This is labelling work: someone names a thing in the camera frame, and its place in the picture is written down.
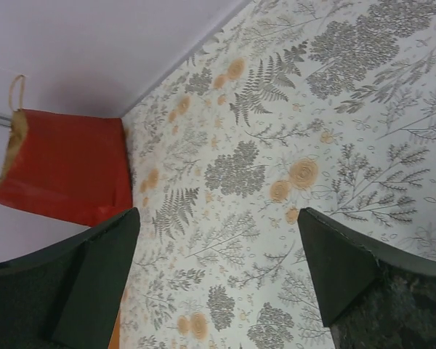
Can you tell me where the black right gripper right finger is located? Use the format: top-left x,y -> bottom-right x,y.
298,208 -> 436,348

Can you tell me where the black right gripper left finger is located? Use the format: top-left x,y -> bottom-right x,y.
0,208 -> 140,348

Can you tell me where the red paper bag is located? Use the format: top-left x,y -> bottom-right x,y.
0,97 -> 133,227

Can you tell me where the floral patterned table mat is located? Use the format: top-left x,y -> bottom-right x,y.
120,1 -> 436,348

